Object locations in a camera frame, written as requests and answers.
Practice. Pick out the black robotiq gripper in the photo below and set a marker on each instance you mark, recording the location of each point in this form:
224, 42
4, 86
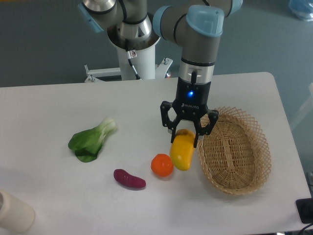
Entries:
190, 104

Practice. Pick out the yellow mango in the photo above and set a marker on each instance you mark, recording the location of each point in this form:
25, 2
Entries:
182, 149

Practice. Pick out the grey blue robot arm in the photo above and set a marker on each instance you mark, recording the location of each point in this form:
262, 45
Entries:
196, 27

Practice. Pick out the orange tangerine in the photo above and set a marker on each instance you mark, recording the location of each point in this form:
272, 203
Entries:
161, 165

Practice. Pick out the woven wicker basket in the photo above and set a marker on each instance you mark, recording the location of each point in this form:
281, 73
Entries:
235, 157

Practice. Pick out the purple sweet potato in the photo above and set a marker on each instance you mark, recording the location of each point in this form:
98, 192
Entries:
128, 180

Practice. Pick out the green bok choy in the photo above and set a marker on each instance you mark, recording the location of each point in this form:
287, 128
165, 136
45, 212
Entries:
87, 144

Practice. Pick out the black device at edge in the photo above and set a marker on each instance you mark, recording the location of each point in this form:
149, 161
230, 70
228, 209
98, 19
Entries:
305, 210

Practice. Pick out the blue plastic bag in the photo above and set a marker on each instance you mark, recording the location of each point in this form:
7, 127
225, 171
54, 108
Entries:
303, 9

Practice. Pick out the cream cylindrical roll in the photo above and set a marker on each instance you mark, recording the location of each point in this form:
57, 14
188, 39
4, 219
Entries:
15, 215

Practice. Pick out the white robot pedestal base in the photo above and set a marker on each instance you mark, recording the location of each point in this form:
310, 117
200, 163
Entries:
133, 64

